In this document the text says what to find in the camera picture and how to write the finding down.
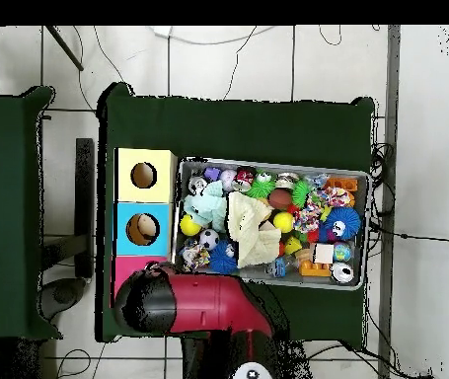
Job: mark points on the cream yellow cloth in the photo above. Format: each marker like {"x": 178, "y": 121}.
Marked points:
{"x": 247, "y": 229}

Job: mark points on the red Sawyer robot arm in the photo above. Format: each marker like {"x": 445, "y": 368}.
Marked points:
{"x": 216, "y": 300}

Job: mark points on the shallow clear mesh bin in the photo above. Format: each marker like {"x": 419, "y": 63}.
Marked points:
{"x": 184, "y": 167}

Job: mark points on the wooden three-hole box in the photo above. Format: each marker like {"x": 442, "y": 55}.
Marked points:
{"x": 129, "y": 189}

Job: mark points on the mint green cloth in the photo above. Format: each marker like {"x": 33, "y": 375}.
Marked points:
{"x": 204, "y": 207}

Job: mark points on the small baseball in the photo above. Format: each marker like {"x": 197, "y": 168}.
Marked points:
{"x": 228, "y": 178}

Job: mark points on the small soccer ball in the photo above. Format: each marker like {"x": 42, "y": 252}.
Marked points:
{"x": 209, "y": 239}

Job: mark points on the yellow ball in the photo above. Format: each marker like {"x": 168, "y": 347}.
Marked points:
{"x": 189, "y": 226}

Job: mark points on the green spiky ball with eye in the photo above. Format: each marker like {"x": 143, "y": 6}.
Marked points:
{"x": 261, "y": 187}

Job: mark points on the blue spiky ball with eyes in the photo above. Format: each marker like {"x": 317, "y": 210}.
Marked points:
{"x": 346, "y": 219}
{"x": 220, "y": 258}

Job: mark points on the brown toy football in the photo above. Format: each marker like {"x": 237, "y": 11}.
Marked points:
{"x": 280, "y": 198}

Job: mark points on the dark green tablecloth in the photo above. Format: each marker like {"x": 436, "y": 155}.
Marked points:
{"x": 228, "y": 130}

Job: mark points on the silver drink can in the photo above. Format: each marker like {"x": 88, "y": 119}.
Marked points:
{"x": 342, "y": 273}

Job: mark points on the black upright panel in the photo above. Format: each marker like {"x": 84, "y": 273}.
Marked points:
{"x": 84, "y": 205}

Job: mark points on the dark slanted rod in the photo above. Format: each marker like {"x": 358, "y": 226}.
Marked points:
{"x": 64, "y": 47}

